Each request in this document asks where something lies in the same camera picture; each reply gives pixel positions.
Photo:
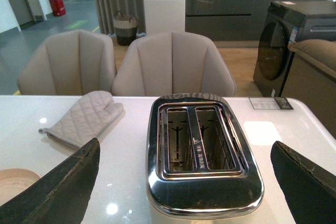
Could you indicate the white pillar cabinet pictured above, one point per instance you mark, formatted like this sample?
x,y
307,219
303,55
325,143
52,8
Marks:
x,y
164,15

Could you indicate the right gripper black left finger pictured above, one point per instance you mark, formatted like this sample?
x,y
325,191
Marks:
x,y
62,195

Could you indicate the grey quilted oven mitt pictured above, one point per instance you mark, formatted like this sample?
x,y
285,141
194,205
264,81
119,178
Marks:
x,y
86,119

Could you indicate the woven basket with handles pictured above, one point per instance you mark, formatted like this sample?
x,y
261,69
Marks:
x,y
125,28

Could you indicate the beige chair, one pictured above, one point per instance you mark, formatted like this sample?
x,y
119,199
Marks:
x,y
171,63
71,63

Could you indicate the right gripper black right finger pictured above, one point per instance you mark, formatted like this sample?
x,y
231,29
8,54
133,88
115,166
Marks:
x,y
308,188

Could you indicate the dark front-load washing machine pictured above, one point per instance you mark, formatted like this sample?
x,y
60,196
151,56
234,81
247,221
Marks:
x,y
288,22

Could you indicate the beige chair, left one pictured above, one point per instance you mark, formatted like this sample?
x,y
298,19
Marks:
x,y
71,63

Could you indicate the beige chair, right one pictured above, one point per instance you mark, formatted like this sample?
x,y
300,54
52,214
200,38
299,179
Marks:
x,y
171,63

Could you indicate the chrome white two-slot toaster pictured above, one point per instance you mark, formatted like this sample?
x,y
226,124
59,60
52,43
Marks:
x,y
199,165

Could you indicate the printed label card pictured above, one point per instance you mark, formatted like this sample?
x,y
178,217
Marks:
x,y
269,103

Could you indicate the red cabinet box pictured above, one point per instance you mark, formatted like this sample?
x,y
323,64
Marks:
x,y
57,7

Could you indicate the beige round plate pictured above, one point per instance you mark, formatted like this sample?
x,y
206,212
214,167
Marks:
x,y
14,181

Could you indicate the beige sofa armrest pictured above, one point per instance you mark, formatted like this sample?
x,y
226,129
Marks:
x,y
311,78

